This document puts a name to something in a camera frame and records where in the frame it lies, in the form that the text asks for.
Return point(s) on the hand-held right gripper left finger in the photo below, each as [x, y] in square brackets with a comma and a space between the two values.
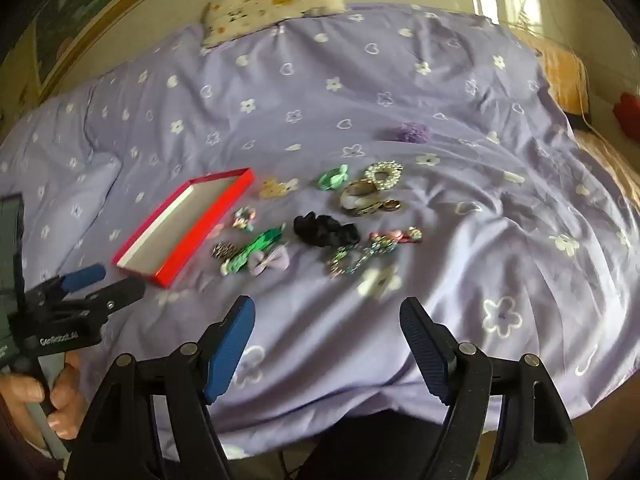
[229, 342]

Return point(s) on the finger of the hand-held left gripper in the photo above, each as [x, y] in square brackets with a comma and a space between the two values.
[82, 278]
[117, 296]

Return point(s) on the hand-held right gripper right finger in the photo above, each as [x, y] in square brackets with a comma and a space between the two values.
[426, 350]

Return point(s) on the red jewelry box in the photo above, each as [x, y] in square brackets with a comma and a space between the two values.
[175, 230]

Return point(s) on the purple bow hair clip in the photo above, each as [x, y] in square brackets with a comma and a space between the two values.
[270, 261]

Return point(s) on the green ribbon hair clip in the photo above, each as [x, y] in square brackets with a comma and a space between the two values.
[250, 251]

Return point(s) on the black scrunchie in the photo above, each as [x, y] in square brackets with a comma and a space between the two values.
[325, 230]

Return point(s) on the yellow claw hair clip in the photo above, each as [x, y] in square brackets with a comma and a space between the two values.
[275, 188]

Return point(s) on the gold bangle watch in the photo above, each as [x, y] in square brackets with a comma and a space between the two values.
[356, 200]

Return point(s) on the pearl bead scrunchie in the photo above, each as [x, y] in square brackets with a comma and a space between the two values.
[372, 175]

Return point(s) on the person's left hand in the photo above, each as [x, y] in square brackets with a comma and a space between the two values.
[67, 390]

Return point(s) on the person's dark clothing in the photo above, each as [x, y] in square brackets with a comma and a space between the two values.
[340, 450]

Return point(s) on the purple floral blanket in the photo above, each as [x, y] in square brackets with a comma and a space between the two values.
[350, 85]

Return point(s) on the orange bed mat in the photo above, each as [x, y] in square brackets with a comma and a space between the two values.
[565, 75]

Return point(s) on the white patterned pillow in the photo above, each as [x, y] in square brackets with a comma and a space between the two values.
[270, 5]

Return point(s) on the framed wall picture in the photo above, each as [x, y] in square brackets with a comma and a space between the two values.
[65, 25]

